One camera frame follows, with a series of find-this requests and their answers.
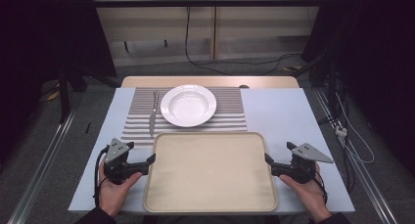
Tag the black metal stand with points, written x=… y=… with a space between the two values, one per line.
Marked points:
x=64 y=93

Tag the black pen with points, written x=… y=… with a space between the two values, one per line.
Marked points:
x=87 y=128

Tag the silver metal fork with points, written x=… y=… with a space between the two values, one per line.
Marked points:
x=152 y=118

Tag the small dark round object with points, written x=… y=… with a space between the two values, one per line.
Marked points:
x=243 y=86

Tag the person's right hand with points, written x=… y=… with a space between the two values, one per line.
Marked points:
x=310 y=196

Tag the grey striped placemat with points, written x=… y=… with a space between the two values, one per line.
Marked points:
x=228 y=116

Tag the white deep plate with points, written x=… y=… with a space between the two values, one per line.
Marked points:
x=188 y=105

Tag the aluminium floor rail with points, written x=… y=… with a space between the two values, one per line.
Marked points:
x=42 y=171
x=365 y=175

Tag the beige plastic tray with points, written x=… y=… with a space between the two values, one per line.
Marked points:
x=210 y=171

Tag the person's left hand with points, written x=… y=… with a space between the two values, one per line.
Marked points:
x=112 y=196

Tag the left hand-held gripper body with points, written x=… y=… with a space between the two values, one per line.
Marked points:
x=114 y=150

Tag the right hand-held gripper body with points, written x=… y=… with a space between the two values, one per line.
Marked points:
x=301 y=167

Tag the white power strip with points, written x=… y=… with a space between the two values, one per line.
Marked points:
x=340 y=130

